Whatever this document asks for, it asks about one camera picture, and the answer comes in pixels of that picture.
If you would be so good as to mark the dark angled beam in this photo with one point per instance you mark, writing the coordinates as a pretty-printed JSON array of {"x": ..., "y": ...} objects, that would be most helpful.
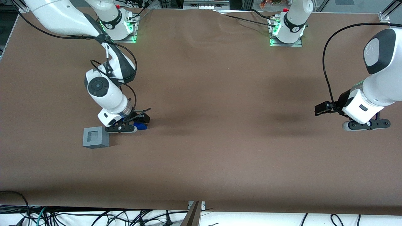
[{"x": 191, "y": 218}]

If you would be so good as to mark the aluminium corner bracket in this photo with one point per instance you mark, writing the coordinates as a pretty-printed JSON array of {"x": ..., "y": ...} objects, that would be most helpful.
[{"x": 383, "y": 17}]

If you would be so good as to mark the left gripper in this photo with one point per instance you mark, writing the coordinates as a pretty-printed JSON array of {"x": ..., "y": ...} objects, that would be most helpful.
[{"x": 343, "y": 102}]

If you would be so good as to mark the blue plastic part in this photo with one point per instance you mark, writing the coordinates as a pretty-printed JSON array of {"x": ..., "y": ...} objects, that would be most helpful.
[{"x": 140, "y": 126}]

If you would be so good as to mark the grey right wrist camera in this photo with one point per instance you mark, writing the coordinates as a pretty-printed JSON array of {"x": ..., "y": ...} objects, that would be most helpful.
[{"x": 121, "y": 129}]

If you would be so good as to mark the silver table edge bracket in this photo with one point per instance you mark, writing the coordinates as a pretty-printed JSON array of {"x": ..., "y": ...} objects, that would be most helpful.
[{"x": 203, "y": 204}]

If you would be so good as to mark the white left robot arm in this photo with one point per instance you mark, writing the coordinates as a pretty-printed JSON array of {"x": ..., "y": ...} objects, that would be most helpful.
[{"x": 383, "y": 78}]

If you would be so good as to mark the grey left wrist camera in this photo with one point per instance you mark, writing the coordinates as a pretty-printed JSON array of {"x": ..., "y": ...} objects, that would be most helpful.
[{"x": 367, "y": 125}]

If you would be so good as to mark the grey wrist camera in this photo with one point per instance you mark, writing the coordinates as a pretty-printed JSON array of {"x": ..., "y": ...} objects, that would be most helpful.
[
  {"x": 121, "y": 129},
  {"x": 367, "y": 125}
]

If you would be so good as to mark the gray square base block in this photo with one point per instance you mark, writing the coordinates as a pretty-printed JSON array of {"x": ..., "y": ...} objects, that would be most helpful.
[{"x": 102, "y": 142}]

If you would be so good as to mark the brown table cover sheet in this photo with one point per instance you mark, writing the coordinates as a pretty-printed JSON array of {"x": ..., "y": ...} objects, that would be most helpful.
[{"x": 220, "y": 125}]

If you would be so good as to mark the aluminium frame profile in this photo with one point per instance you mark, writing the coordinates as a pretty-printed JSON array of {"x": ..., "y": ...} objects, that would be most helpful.
[{"x": 22, "y": 7}]

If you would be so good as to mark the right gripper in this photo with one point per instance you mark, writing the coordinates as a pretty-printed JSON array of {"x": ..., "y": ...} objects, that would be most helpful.
[{"x": 142, "y": 119}]

